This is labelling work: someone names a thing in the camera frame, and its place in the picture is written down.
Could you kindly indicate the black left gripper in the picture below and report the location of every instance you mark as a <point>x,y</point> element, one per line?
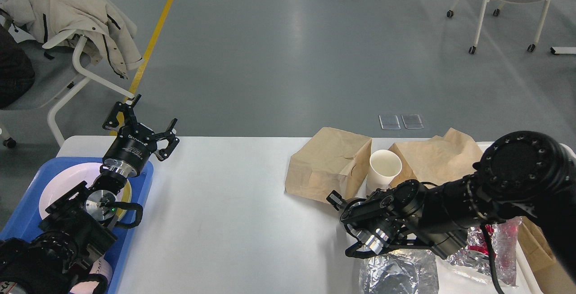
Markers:
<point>130,150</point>

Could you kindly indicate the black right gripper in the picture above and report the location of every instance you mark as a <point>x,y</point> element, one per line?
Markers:
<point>371,239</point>

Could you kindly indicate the brown paper bag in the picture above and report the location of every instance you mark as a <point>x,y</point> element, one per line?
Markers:
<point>332,159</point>

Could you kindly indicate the pink plate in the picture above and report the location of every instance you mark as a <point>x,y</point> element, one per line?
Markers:
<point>69,178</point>

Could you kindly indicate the brown paper sheet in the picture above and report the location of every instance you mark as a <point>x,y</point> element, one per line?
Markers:
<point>439,159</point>

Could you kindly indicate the red foil wrapper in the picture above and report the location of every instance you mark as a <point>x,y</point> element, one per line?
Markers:
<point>483,246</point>

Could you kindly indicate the clear plastic wrap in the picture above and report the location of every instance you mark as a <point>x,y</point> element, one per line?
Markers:
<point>476,267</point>

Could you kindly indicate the pink ribbed mug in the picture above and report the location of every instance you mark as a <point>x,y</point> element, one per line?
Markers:
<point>101,271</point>

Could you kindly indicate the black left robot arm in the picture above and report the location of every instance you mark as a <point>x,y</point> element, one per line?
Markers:
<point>78,228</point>

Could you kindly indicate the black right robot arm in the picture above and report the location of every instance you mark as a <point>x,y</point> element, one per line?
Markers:
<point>522,174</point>

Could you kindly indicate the yellow plate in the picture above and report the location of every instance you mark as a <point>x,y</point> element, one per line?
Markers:
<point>124,195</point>

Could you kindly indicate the white paper cup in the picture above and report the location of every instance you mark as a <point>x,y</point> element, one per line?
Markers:
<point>384,166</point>

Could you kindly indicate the silver foil bag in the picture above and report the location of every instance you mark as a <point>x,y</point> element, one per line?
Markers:
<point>403,271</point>

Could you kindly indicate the white chair left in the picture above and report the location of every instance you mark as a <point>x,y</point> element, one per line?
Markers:
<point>60,72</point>

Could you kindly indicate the left clear floor plate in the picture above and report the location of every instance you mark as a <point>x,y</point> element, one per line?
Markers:
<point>389,122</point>

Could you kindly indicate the clear floor plate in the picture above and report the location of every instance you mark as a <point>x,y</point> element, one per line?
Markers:
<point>389,122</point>
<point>412,121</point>

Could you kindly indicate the right clear floor plate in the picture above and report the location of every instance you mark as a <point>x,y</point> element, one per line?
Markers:
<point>412,121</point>

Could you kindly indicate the black bag on chair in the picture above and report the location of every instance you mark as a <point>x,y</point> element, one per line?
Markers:
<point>17,75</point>

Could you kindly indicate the white plastic bin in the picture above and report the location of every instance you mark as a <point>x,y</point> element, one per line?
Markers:
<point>551,280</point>

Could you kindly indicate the beige jacket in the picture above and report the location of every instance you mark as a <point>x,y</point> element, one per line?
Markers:
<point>109,31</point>

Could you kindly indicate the brown paper in bin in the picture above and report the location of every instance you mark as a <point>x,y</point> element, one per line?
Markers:
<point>535,246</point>

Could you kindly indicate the white bar on floor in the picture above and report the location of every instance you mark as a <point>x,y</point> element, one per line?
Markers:
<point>563,50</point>

